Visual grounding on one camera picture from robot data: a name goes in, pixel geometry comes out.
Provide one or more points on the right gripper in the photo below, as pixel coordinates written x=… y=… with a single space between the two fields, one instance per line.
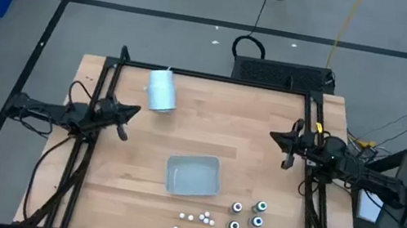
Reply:
x=304 y=145

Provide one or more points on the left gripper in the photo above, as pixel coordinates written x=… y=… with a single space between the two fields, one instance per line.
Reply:
x=108 y=112

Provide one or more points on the large green-capped colouring bottle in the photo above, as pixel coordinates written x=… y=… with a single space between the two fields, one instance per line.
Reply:
x=260 y=206

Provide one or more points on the large purple-capped colouring bottle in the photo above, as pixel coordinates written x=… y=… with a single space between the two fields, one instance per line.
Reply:
x=236 y=207

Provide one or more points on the bottles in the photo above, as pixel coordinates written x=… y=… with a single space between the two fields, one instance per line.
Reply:
x=256 y=221

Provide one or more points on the grey plastic bin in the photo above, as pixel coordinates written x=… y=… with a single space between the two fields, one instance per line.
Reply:
x=193 y=174

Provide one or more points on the large black-capped colouring bottle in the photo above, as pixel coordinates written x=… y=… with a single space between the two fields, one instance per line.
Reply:
x=233 y=226

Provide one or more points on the small red-label dropper bottle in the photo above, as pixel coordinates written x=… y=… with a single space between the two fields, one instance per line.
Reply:
x=206 y=214

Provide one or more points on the small white-capped dropper bottle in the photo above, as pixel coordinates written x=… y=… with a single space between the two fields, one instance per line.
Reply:
x=212 y=222
x=206 y=220

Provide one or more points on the small purple-label dropper bottle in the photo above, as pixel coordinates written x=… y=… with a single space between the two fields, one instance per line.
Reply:
x=201 y=216

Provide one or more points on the small dark red dropper bottle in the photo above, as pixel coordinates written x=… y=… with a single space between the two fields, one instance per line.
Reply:
x=182 y=215

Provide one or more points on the small orange dropper bottle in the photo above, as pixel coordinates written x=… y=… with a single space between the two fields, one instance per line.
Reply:
x=190 y=217

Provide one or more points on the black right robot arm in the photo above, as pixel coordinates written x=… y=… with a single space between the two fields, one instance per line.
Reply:
x=374 y=180

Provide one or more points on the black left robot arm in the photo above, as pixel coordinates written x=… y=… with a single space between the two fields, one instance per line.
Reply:
x=62 y=113

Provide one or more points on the white cylindrical container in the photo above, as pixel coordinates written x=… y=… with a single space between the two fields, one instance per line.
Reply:
x=162 y=90

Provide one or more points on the black computer case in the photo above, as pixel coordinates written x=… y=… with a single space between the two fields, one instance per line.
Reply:
x=276 y=74

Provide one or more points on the white printed box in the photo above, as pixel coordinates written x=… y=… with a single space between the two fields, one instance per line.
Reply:
x=368 y=208

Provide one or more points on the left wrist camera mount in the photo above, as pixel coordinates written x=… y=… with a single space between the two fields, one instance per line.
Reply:
x=127 y=111

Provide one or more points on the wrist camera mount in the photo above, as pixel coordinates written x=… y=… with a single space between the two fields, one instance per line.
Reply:
x=127 y=111
x=284 y=140

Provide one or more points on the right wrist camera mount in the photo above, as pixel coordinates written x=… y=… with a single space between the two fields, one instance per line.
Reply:
x=284 y=140

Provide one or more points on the black aluminium table frame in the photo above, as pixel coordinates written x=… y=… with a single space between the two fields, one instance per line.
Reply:
x=214 y=77

